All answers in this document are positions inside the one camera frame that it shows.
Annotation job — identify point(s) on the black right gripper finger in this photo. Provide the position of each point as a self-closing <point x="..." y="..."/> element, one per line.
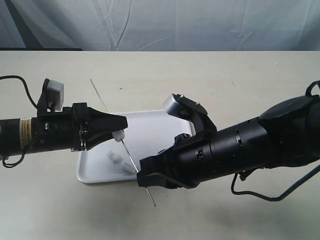
<point x="160" y="163"/>
<point x="160" y="180"/>

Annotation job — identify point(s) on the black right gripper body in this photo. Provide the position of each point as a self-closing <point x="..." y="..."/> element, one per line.
<point x="188" y="162"/>

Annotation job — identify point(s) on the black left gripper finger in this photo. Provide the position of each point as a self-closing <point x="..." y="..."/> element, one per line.
<point x="101" y="122"/>
<point x="97" y="139"/>

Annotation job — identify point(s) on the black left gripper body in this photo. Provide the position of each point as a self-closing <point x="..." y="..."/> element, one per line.
<point x="66" y="129"/>

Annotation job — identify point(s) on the white foam bead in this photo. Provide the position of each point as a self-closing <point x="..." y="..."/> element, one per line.
<point x="118" y="136"/>
<point x="113" y="157"/>
<point x="128" y="168"/>

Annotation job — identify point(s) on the thin metal skewer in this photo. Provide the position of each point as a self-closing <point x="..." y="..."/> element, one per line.
<point x="123" y="143"/>

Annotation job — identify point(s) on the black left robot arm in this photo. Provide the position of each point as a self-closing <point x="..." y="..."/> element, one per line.
<point x="17" y="133"/>

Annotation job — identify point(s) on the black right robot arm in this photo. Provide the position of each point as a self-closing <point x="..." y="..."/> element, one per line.
<point x="285" y="135"/>

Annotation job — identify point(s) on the white plastic tray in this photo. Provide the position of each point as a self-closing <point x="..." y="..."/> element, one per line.
<point x="148" y="133"/>

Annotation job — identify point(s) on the grey fabric backdrop curtain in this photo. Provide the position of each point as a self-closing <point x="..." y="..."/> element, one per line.
<point x="160" y="25"/>

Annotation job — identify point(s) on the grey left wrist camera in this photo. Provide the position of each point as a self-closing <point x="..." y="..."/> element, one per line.
<point x="51" y="98"/>

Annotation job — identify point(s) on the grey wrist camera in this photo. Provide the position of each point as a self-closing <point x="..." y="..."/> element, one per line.
<point x="179" y="106"/>
<point x="51" y="98"/>

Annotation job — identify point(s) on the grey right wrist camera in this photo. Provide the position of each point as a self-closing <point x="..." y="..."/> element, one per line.
<point x="179" y="106"/>

